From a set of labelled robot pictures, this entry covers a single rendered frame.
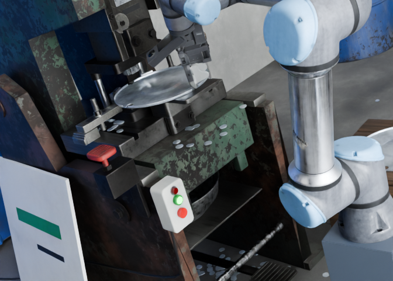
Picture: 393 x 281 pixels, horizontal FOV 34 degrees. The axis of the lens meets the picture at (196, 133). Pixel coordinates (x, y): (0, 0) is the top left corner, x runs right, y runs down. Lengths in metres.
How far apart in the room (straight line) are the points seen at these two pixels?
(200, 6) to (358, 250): 0.68
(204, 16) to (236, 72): 2.53
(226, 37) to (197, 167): 2.15
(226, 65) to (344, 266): 2.49
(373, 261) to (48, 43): 1.13
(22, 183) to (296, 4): 1.37
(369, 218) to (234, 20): 2.61
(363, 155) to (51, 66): 1.01
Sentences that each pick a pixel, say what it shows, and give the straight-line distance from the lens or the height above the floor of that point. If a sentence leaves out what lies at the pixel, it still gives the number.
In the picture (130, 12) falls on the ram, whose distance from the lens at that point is 1.88.
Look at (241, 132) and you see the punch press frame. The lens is 1.99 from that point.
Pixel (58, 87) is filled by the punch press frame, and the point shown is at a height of 0.83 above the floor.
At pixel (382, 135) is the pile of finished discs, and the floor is 0.35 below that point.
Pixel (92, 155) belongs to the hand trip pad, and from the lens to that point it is 1.64.
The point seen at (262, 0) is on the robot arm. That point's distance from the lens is 1.49.
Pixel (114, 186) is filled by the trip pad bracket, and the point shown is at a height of 0.67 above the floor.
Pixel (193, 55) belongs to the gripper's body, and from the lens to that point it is 1.70.
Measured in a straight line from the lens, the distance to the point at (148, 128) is 1.85.
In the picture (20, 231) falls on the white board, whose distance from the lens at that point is 2.44.
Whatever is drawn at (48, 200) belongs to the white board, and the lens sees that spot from 2.15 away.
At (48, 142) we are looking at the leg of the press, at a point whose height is 0.68.
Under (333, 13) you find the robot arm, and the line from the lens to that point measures 1.20.
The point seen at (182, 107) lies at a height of 0.71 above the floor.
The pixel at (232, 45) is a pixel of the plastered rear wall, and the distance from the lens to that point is 3.99.
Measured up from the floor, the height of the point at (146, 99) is 0.78.
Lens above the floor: 1.37
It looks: 23 degrees down
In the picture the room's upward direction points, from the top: 17 degrees counter-clockwise
